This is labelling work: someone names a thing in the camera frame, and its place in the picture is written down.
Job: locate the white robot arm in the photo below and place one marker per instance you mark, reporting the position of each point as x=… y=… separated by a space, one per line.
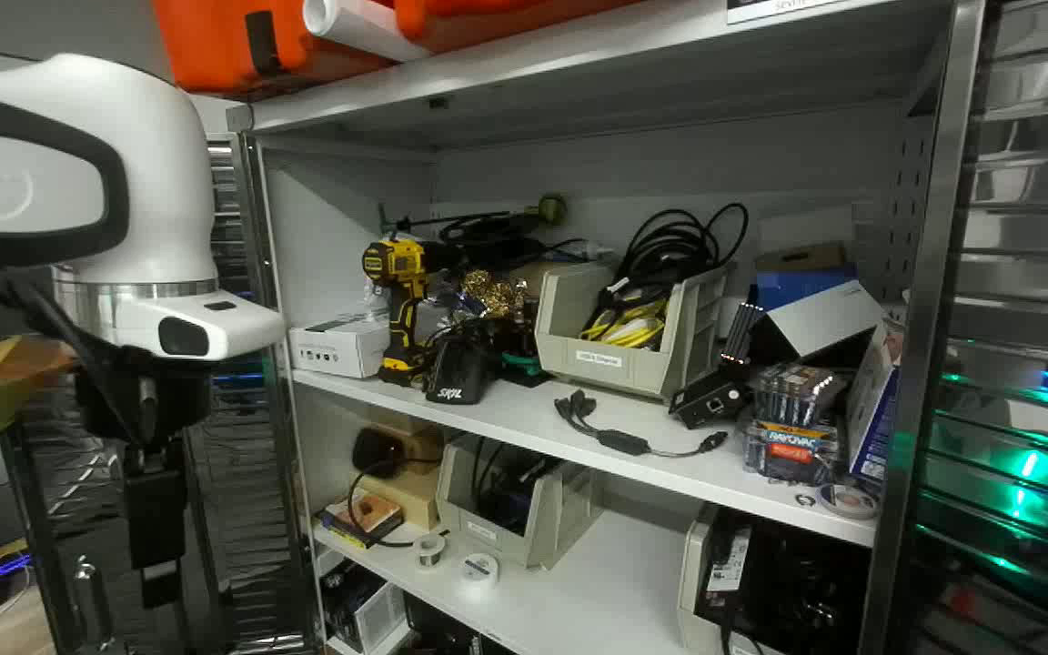
x=107 y=252

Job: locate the grey metal shelving unit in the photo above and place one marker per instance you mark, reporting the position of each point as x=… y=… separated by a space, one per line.
x=664 y=104

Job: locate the blue white cardboard box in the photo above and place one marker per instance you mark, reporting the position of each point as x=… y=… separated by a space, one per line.
x=808 y=310

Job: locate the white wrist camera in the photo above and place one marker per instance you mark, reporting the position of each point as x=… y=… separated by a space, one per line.
x=177 y=328

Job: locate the white roll top shelf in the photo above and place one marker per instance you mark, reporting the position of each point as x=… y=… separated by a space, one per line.
x=360 y=25

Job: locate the grey storage bin middle shelf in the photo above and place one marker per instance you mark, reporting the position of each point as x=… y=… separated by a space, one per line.
x=644 y=352

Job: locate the grey storage bin lower shelf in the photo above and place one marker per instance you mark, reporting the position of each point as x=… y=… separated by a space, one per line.
x=516 y=505

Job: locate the orange case top shelf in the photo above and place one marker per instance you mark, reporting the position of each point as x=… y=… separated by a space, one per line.
x=246 y=49

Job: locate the wooden block with cable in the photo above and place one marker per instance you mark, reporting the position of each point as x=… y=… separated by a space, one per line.
x=369 y=520

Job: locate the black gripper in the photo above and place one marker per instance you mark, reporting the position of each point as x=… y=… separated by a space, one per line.
x=147 y=404

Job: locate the black power adapter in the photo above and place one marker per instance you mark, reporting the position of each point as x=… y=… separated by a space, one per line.
x=712 y=400

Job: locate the yellow items in bin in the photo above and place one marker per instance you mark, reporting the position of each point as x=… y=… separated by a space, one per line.
x=626 y=328

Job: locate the grey storage bin shelf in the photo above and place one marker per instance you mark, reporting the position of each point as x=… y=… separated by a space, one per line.
x=516 y=505
x=644 y=352

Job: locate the black battery charger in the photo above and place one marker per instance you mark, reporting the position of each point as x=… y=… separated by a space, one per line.
x=463 y=367

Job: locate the white box on shelf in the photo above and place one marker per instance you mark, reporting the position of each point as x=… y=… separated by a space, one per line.
x=346 y=349

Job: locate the yellow black cordless drill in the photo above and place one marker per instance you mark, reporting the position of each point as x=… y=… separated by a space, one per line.
x=397 y=269

